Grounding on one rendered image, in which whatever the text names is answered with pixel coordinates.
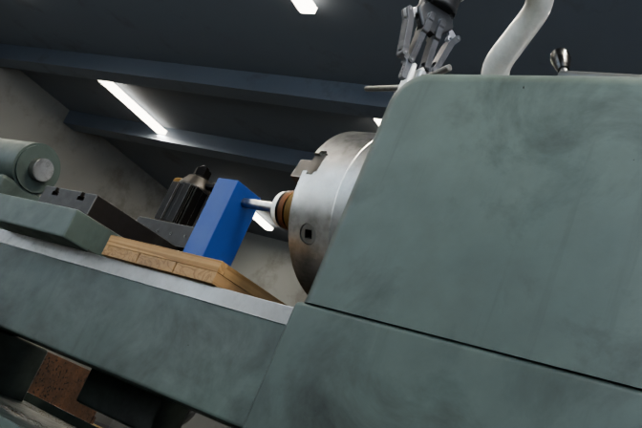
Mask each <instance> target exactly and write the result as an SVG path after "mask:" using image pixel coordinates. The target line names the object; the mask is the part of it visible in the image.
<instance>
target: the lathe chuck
mask: <svg viewBox="0 0 642 428"><path fill-rule="evenodd" d="M374 137H375V133H367V132H355V131H351V132H345V133H341V134H338V135H336V136H334V137H332V138H331V139H329V140H327V141H326V142H325V143H324V144H322V145H321V146H320V147H319V148H318V149H317V151H316V152H315V153H314V155H315V156H322V154H326V157H325V159H324V160H323V162H322V163H321V165H320V166H319V168H318V170H317V172H313V174H312V175H310V173H309V172H308V171H306V170H303V172H302V174H301V176H300V179H299V181H298V183H297V185H296V188H295V191H294V194H293V198H292V202H291V207H290V212H289V254H290V259H291V263H292V266H293V269H294V272H295V275H296V277H297V280H298V282H299V283H300V285H301V287H302V288H303V290H304V291H305V293H306V294H309V291H310V288H311V285H312V283H313V281H314V278H315V276H316V273H317V271H318V269H319V267H320V265H321V263H322V260H323V258H324V255H325V253H326V251H327V248H328V246H329V244H330V235H331V223H332V213H333V208H334V204H335V200H336V197H337V194H338V191H339V188H340V185H341V183H342V182H343V179H344V177H345V175H346V173H347V171H348V170H349V168H350V166H351V165H352V163H353V161H354V160H355V158H356V157H357V156H358V155H359V153H360V152H361V151H362V150H363V149H364V148H365V147H366V146H367V145H369V144H370V143H371V142H373V140H374ZM305 224H311V225H312V226H313V227H314V229H315V233H316V237H315V241H314V243H313V244H311V245H308V244H306V243H305V242H304V241H303V239H302V236H301V229H302V227H303V225H305Z"/></svg>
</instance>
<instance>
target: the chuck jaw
mask: <svg viewBox="0 0 642 428"><path fill-rule="evenodd" d="M325 157H326V154H322V156H315V157H314V158H313V160H300V161H299V163H298V164H297V166H296V167H295V169H294V171H293V172H292V174H291V175H290V176H291V178H292V179H293V180H294V182H295V183H296V185H297V183H298V181H299V179H300V176H301V174H302V172H303V170H306V171H308V172H309V173H310V175H312V174H313V172H317V170H318V168H319V166H320V165H321V163H322V162H323V160H324V159H325Z"/></svg>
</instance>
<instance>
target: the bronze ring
mask: <svg viewBox="0 0 642 428"><path fill-rule="evenodd" d="M293 194H294V192H293V190H292V191H286V192H284V193H283V194H282V195H281V196H280V197H279V199H278V201H277V203H276V205H275V212H274V213H275V220H276V223H277V224H278V225H279V226H280V227H281V228H283V229H285V230H289V212H290V207H291V202H292V198H293Z"/></svg>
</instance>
